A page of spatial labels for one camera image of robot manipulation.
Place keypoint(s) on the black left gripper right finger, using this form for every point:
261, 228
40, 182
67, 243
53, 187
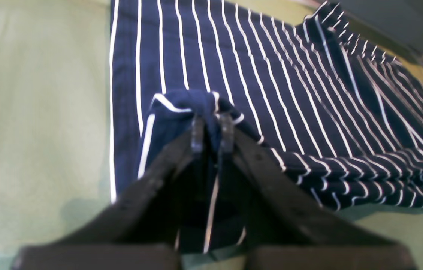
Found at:
285, 228

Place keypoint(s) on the light green table cloth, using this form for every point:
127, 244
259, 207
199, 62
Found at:
55, 122

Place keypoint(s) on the navy white striped T-shirt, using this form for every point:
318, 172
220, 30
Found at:
340, 116

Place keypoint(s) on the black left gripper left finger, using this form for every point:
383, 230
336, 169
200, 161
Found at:
138, 231

